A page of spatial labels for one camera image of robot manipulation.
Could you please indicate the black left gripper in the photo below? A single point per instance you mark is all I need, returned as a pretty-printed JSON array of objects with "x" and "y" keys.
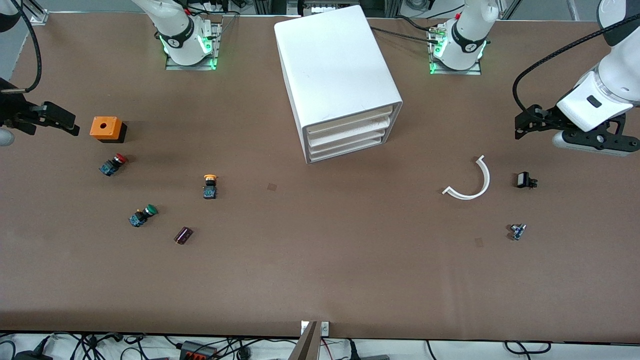
[{"x": 549, "y": 116}]

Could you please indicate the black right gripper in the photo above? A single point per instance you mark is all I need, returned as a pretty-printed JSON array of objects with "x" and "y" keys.
[{"x": 12, "y": 108}]

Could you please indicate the yellow push button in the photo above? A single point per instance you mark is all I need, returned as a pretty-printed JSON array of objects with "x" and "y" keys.
[{"x": 210, "y": 190}]

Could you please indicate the white plastic drawer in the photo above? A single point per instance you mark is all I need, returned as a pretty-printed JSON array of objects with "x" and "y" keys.
[
  {"x": 350, "y": 148},
  {"x": 350, "y": 123},
  {"x": 350, "y": 140},
  {"x": 350, "y": 131}
]

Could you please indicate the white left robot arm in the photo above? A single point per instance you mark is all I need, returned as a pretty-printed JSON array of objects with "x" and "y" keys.
[{"x": 620, "y": 75}]

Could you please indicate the red push button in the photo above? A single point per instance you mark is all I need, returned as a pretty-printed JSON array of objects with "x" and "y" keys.
[{"x": 112, "y": 165}]

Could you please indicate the green push button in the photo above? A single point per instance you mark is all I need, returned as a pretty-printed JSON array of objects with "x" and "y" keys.
[{"x": 142, "y": 216}]

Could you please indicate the white drawer cabinet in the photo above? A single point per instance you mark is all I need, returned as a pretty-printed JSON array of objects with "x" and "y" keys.
[{"x": 335, "y": 60}]

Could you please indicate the orange box with hole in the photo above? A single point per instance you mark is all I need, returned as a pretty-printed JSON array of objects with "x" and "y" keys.
[{"x": 105, "y": 127}]

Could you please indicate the small black component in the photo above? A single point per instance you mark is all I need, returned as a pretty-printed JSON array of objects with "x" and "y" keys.
[{"x": 523, "y": 180}]

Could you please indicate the white curved plastic piece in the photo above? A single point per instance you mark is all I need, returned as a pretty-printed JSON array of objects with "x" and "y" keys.
[{"x": 486, "y": 180}]

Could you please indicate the small blue component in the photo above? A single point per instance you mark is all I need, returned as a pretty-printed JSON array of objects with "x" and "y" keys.
[{"x": 518, "y": 231}]

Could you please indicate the dark red cylindrical capacitor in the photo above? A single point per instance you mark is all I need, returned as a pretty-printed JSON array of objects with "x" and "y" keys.
[{"x": 183, "y": 235}]

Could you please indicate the black power adapter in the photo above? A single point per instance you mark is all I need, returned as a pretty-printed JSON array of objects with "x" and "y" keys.
[{"x": 32, "y": 356}]

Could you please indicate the black orange power strip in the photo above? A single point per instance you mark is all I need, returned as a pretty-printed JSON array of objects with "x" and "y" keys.
[{"x": 197, "y": 352}]

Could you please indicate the black plug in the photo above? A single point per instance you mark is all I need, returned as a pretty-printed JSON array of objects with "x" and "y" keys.
[{"x": 352, "y": 350}]

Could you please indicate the wooden beam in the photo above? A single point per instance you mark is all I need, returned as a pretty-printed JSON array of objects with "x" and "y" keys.
[{"x": 306, "y": 347}]

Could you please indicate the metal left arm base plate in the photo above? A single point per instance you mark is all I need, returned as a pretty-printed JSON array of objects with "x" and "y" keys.
[{"x": 475, "y": 71}]

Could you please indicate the aluminium frame bracket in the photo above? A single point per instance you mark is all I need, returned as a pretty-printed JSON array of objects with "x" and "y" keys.
[{"x": 37, "y": 17}]

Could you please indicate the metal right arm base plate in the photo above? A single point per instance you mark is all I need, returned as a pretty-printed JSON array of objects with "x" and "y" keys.
[{"x": 172, "y": 66}]

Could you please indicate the small metal bracket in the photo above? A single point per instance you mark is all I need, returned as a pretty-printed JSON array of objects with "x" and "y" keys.
[{"x": 325, "y": 328}]

